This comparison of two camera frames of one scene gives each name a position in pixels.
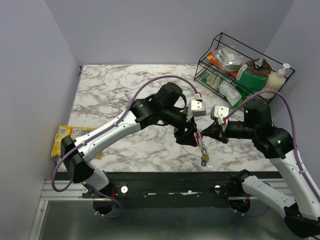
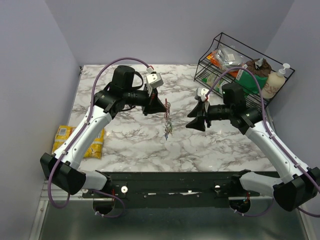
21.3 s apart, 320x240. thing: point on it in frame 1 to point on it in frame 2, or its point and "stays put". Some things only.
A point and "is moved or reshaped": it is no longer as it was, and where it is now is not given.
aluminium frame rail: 74,193 stays put
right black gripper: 217,131 to 198,123
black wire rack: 237,73 stays put
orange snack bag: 213,57 stays put
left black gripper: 188,137 to 154,105
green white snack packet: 214,81 stays put
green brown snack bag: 252,77 stays put
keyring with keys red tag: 204,154 is moved or reshaped
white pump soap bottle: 275,81 stays put
